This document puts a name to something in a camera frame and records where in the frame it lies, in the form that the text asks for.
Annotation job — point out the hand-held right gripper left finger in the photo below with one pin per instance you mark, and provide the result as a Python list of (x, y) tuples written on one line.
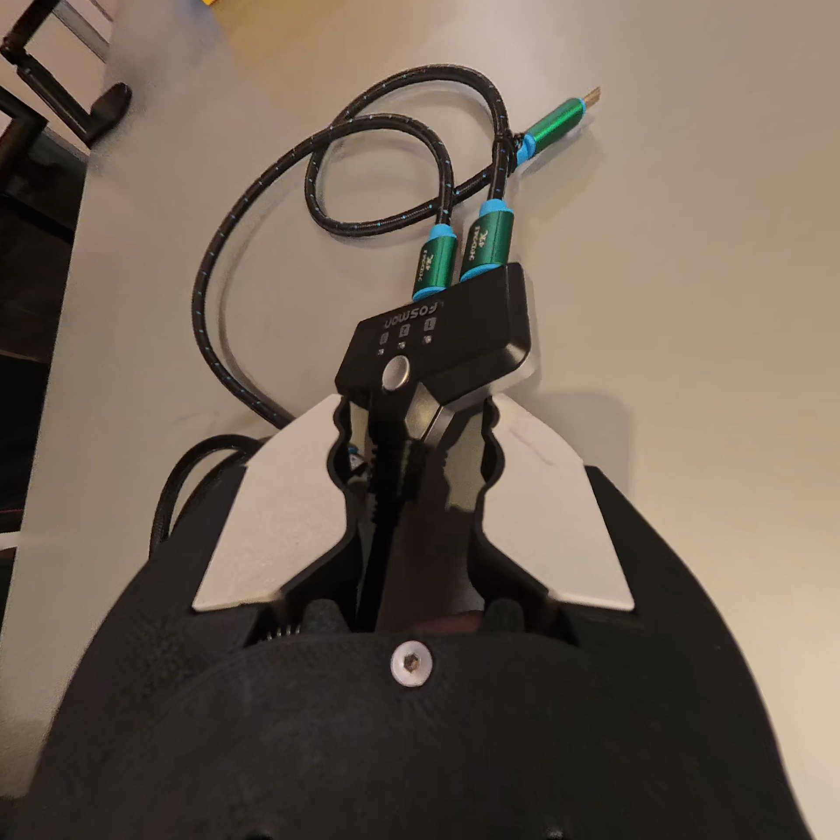
[(275, 518)]

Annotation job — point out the black port switch box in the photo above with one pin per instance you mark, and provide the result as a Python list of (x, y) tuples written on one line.
[(459, 328)]

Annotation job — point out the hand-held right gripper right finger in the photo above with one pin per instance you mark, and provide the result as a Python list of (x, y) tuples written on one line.
[(558, 525)]

